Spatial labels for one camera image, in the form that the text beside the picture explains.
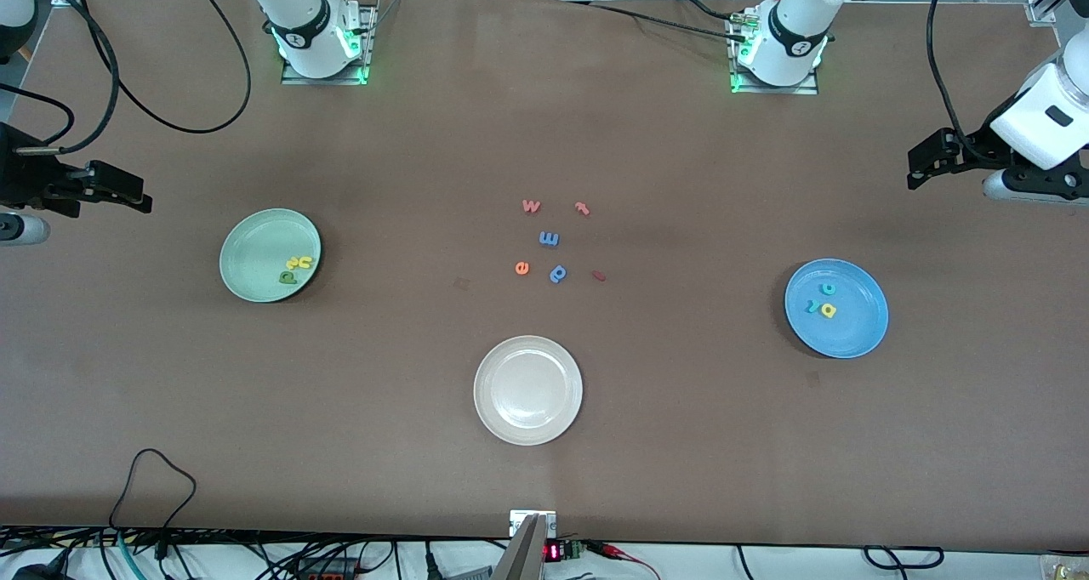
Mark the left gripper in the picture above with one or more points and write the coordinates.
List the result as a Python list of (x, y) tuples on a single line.
[(975, 149)]

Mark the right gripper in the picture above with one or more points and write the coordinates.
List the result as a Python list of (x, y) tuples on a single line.
[(27, 179)]

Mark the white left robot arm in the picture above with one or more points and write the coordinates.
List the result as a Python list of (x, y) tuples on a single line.
[(795, 19)]

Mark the green plate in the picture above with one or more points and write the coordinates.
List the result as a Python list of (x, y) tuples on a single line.
[(255, 248)]

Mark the blue plate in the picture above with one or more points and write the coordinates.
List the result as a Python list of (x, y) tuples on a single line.
[(851, 333)]

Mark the blue foam letter p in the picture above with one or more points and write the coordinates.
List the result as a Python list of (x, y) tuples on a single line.
[(558, 273)]

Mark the blue foam letter m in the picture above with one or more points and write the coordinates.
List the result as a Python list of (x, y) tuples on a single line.
[(549, 239)]

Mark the beige plate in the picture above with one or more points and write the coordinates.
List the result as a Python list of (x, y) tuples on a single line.
[(528, 390)]

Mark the red clip lead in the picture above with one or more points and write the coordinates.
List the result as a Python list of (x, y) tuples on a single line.
[(608, 551)]

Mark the green terminal board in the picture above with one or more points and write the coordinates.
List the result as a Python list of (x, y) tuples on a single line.
[(573, 550)]

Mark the red LED display module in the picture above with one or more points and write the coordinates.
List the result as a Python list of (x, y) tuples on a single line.
[(553, 553)]

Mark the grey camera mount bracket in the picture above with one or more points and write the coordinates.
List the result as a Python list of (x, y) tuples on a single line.
[(529, 554)]

